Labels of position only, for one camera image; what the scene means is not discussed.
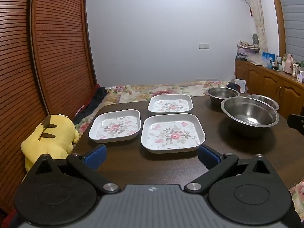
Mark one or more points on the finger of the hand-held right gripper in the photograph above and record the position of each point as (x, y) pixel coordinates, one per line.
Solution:
(296, 123)

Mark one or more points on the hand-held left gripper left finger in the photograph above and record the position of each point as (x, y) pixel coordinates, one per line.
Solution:
(95, 158)

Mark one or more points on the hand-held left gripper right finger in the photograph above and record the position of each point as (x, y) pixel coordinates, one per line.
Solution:
(209, 158)

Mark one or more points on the white floral square plate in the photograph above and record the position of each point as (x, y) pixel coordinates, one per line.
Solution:
(169, 105)
(114, 128)
(172, 135)

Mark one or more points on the large stainless steel bowl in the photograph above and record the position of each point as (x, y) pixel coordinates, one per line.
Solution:
(249, 116)

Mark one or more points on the tissue box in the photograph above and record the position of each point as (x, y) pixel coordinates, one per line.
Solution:
(300, 77)

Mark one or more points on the yellow cloth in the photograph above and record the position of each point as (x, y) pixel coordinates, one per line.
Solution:
(52, 135)

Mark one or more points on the wooden cabinet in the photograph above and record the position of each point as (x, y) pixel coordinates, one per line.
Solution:
(266, 83)

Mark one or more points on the dark clothes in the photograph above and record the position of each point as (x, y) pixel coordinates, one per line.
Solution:
(95, 99)

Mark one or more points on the pink thermos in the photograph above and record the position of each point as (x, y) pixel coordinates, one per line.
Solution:
(288, 64)

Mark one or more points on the white paper bag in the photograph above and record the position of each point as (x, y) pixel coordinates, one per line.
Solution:
(241, 84)

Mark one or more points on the blue box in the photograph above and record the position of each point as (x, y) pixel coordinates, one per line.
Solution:
(268, 58)

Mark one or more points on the dark blue cloth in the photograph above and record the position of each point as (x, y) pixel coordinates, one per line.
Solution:
(234, 86)

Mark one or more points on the floral bed sheet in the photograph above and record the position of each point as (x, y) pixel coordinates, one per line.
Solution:
(133, 92)

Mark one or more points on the pile of bags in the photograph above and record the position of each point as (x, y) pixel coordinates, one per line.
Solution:
(247, 49)

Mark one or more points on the grey window blind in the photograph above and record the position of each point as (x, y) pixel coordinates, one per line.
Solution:
(293, 16)

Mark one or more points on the cream patterned curtain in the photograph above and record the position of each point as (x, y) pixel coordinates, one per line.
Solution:
(257, 16)

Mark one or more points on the wooden louvered wardrobe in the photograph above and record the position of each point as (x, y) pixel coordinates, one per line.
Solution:
(47, 52)

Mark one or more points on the white wall switch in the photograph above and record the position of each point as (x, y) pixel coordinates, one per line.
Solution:
(204, 46)

